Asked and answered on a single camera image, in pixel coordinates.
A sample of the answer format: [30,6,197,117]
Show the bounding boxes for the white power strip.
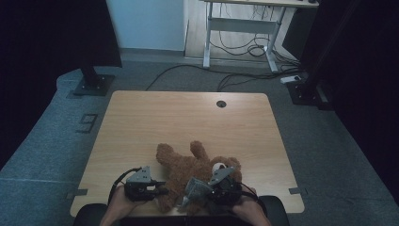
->
[279,74,303,85]

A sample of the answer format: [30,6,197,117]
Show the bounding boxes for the tangled black cables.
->
[209,3,299,60]

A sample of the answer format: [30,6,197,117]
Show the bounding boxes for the dark floor socket plate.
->
[75,113,99,135]

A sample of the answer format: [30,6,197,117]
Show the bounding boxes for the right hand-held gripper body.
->
[208,166,243,206]

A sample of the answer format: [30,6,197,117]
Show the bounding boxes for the long black floor cable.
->
[145,64,302,92]

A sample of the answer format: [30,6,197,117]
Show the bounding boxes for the right hand-held gripper cable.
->
[239,183,268,218]

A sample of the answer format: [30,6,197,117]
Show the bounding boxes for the black chair armrest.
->
[73,202,109,226]
[258,195,290,226]

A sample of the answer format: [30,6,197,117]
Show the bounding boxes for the brown teddy bear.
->
[155,140,243,215]

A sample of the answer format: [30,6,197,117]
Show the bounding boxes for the grey sock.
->
[178,177,215,210]

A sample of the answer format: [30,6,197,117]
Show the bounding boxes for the person's right hand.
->
[231,187,267,220]

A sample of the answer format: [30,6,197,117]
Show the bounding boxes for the person's left hand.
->
[107,186,149,219]

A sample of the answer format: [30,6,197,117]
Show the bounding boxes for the black curtain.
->
[297,0,399,205]
[0,0,123,170]

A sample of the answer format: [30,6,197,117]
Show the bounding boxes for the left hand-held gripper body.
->
[124,166,158,202]

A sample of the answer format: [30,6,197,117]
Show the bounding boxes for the black stand with square base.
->
[72,64,116,97]

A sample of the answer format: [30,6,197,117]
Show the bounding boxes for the black stand with slanted post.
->
[286,0,361,111]

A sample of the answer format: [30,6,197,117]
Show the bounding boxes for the grey tape strip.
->
[65,188,88,201]
[288,186,309,196]

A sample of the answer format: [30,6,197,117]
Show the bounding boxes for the white desk frame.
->
[200,0,320,73]

